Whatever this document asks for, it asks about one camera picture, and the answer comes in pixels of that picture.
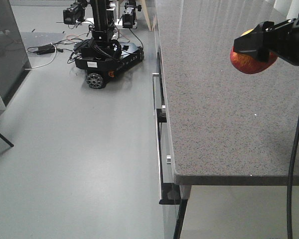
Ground grey stone kitchen counter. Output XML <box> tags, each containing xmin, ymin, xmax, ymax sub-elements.
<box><xmin>152</xmin><ymin>0</ymin><xmax>299</xmax><ymax>239</ymax></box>

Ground wooden stand legs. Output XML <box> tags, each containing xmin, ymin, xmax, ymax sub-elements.
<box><xmin>116</xmin><ymin>0</ymin><xmax>157</xmax><ymax>31</ymax></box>

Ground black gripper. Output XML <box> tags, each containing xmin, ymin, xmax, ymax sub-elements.
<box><xmin>233</xmin><ymin>15</ymin><xmax>299</xmax><ymax>66</ymax></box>

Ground dark grey cabinet panel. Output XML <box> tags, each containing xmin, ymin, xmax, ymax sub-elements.
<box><xmin>0</xmin><ymin>0</ymin><xmax>30</xmax><ymax>105</ymax></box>

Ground red yellow apple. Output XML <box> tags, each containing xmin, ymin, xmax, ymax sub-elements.
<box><xmin>230</xmin><ymin>40</ymin><xmax>278</xmax><ymax>74</ymax></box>

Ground black wheeled mobile robot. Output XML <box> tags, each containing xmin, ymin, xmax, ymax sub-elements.
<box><xmin>63</xmin><ymin>0</ymin><xmax>144</xmax><ymax>89</ymax></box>

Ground black power adapter with cable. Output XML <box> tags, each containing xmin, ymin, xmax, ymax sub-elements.
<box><xmin>27</xmin><ymin>43</ymin><xmax>63</xmax><ymax>55</ymax></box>

